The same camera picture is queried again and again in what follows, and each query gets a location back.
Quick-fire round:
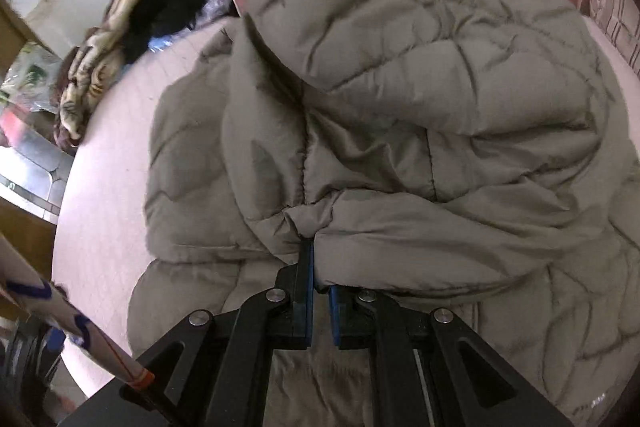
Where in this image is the olive green quilted hooded coat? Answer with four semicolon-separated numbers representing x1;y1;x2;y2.
127;0;640;427

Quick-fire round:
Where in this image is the pink quilted sofa seat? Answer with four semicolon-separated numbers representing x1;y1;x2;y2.
52;0;640;400

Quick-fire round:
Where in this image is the striped floral side cushion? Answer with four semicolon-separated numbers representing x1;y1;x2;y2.
580;0;639;75

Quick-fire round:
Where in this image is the beige brown patterned blanket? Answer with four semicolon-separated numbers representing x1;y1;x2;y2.
53;0;140;154

